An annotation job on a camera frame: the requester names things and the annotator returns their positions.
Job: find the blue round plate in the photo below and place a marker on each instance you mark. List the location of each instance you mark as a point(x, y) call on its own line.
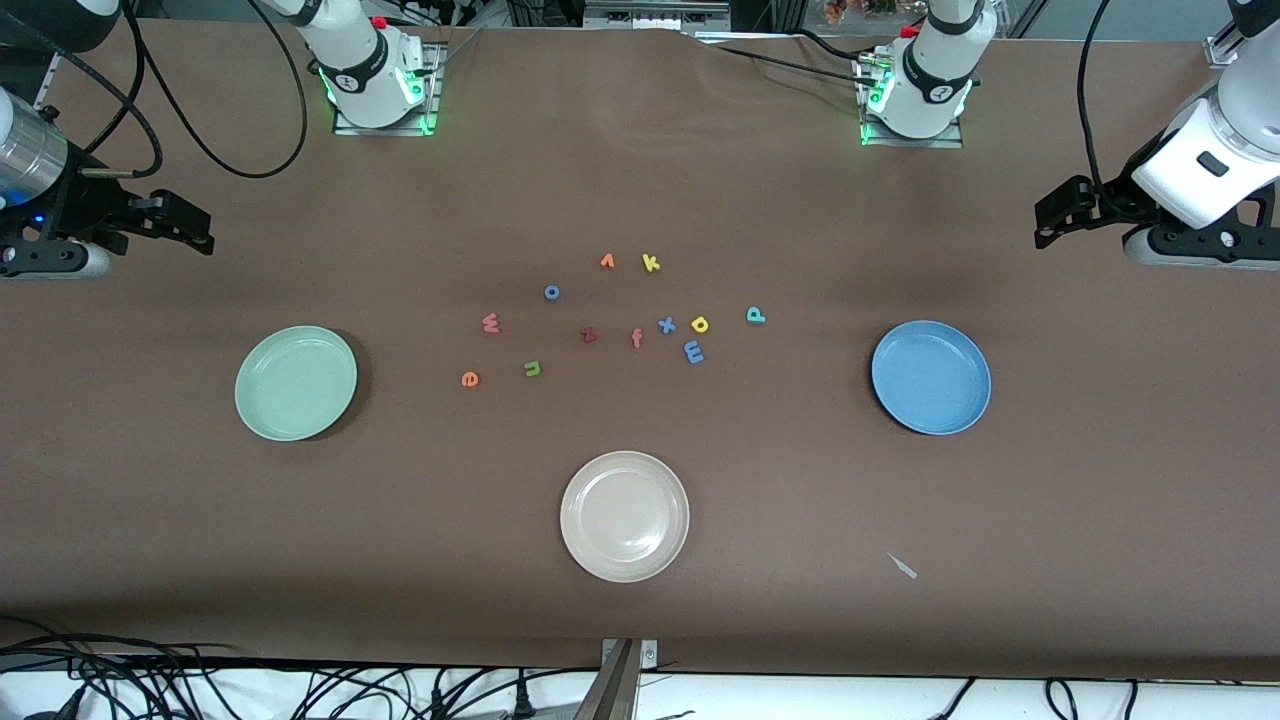
point(930, 378)

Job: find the aluminium table edge rail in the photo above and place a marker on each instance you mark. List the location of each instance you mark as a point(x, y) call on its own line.
point(47, 95)

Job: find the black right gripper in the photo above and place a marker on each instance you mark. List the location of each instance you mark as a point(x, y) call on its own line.
point(78, 205)

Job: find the small white tape scrap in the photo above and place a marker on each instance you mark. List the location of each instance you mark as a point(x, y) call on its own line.
point(902, 566)

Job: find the beige round plate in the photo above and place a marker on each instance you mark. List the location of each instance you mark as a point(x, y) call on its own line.
point(625, 516)

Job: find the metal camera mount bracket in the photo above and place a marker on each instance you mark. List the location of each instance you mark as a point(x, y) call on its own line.
point(615, 690)

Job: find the blue foam letter m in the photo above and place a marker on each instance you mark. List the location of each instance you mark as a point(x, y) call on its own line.
point(693, 352)

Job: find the brown table cover mat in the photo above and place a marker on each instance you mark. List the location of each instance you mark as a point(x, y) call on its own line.
point(800, 200)

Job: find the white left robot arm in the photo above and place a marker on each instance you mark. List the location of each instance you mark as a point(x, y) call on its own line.
point(935, 70)

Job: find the aluminium frame profile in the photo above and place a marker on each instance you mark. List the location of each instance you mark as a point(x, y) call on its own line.
point(650, 15)

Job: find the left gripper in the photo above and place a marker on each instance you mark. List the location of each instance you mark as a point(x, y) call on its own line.
point(1112, 205)

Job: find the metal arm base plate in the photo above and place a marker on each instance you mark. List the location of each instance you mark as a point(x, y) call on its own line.
point(950, 135)
point(425, 95)

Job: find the metal corner bracket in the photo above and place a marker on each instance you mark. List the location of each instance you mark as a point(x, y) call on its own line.
point(1218, 50)

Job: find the light green round plate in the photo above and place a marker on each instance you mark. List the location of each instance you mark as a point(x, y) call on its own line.
point(296, 383)

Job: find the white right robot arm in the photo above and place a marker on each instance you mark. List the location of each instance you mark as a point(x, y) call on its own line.
point(365, 60)

